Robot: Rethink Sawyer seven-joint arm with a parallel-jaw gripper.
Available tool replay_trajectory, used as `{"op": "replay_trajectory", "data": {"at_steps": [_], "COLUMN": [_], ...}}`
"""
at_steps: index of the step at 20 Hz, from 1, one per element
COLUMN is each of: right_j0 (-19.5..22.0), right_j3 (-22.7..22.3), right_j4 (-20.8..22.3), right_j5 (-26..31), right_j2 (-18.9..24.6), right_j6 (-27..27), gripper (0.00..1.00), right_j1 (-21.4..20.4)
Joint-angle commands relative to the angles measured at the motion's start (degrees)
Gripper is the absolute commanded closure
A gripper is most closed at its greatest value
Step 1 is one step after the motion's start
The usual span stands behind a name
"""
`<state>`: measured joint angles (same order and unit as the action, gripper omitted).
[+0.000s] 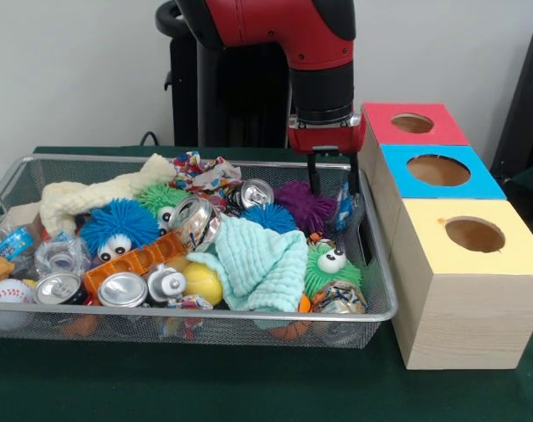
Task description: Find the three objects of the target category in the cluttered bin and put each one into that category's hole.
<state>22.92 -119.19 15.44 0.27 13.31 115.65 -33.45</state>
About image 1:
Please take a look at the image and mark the wooden box with three holes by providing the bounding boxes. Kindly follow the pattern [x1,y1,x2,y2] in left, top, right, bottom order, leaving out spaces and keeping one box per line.
[358,102,533,370]

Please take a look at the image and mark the orange plastic tray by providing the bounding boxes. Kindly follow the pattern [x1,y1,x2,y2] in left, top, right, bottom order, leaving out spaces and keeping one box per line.
[82,231,189,295]

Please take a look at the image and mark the cream knit cloth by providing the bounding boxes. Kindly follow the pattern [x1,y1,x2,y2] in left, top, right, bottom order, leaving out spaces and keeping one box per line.
[38,152,178,238]

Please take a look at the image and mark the dark green table cloth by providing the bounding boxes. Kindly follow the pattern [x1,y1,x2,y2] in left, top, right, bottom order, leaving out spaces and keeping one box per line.
[0,145,533,422]

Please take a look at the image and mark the blue spiky toy with eyes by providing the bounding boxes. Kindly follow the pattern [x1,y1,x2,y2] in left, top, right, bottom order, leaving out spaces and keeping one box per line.
[79,197,161,261]

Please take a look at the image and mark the white baseball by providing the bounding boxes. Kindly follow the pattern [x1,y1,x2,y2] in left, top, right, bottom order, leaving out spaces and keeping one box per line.
[0,279,34,304]

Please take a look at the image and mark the silver wire mesh bin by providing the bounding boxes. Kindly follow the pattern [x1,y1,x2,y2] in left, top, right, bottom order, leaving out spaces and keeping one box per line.
[0,153,398,351]

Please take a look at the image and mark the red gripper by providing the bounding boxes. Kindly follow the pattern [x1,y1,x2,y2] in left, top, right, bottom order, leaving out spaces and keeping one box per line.
[287,113,368,197]

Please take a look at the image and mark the purple spiky ball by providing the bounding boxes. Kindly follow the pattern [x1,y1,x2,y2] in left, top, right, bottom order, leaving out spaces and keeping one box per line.
[274,178,339,234]

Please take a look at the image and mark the mint green cloth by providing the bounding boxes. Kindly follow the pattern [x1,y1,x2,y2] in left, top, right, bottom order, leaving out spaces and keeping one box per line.
[186,215,310,314]

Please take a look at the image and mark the black upright panel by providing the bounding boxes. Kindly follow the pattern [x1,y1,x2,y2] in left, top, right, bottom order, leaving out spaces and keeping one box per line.
[489,28,533,177]

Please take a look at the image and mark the yellow ball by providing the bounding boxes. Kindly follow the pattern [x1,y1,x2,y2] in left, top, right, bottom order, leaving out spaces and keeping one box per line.
[181,262,224,307]

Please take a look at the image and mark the black drink can silver top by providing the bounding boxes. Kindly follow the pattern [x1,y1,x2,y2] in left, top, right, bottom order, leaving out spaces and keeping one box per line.
[224,178,275,216]

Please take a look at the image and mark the crushed clear bottle blue label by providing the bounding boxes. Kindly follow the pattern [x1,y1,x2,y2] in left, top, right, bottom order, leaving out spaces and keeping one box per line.
[332,180,365,234]

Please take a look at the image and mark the crushed silver can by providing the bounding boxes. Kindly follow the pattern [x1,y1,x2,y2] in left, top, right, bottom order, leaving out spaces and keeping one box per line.
[166,195,222,256]

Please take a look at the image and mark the green spiky toy with eyes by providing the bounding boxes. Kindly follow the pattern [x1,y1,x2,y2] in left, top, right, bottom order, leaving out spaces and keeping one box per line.
[303,244,362,304]

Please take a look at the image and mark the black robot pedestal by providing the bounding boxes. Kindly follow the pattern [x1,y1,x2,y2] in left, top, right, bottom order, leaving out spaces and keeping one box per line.
[155,0,294,149]

